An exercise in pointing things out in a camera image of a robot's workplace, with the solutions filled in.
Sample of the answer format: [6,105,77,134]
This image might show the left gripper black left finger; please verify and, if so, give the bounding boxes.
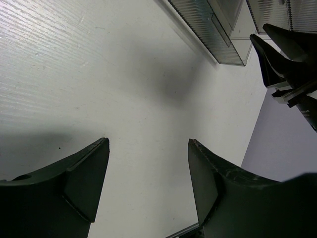
[0,138,109,238]

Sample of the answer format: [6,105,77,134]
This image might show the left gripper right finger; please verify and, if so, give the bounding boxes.
[188,139,317,238]

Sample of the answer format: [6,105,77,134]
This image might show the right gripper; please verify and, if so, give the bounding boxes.
[250,23,317,132]

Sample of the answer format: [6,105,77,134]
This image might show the clear plastic drawer organizer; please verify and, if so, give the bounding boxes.
[157,0,317,66]

